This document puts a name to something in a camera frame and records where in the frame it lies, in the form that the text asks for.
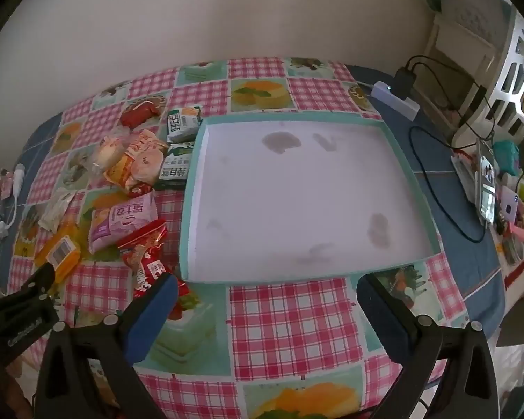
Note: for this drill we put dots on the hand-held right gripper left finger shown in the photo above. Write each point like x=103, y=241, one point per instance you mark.
x=157, y=314

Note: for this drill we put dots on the teal pouch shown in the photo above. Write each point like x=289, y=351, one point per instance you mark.
x=506, y=157

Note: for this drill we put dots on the black power adapter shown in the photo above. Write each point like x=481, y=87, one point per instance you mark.
x=402, y=83

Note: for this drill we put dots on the small red candy packet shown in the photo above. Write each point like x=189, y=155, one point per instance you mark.
x=150, y=273

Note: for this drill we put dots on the green white biscuit packet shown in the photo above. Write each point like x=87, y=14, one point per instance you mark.
x=177, y=170

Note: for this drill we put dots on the clear bun packet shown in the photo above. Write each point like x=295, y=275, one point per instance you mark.
x=107, y=150

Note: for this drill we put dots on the orange packet with barcode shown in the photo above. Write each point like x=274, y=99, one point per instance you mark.
x=61, y=253

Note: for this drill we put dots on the green corn biscuit packet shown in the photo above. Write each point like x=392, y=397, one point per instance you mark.
x=181, y=123

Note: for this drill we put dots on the purple snack packet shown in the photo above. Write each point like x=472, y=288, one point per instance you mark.
x=122, y=222

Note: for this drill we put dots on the pink checkered printed tablecloth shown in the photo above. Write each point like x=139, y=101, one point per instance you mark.
x=288, y=336

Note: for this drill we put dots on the white power bank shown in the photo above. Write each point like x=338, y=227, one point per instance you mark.
x=511, y=207

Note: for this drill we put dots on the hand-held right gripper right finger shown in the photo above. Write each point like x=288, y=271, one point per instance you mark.
x=382, y=314

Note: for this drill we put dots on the grey lace cloth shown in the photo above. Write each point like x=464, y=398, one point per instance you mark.
x=476, y=8

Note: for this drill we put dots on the white power strip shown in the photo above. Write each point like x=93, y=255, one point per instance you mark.
x=397, y=102

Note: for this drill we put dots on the white cabinet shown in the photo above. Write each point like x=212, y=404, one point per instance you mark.
x=454, y=48

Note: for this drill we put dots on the white lattice shelf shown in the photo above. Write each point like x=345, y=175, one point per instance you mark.
x=513, y=56

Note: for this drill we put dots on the red snack packet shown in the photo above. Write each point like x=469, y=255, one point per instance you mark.
x=137, y=113

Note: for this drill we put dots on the phone on stand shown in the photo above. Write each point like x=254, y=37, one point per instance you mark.
x=487, y=192

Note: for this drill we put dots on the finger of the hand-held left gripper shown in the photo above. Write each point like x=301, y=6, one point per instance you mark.
x=39, y=281

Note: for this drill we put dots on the grey stool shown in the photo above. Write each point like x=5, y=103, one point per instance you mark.
x=519, y=327

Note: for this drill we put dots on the white tray with teal rim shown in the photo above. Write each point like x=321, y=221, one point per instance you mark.
x=288, y=205

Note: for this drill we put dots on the pink bun packet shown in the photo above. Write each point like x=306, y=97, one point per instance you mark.
x=142, y=170

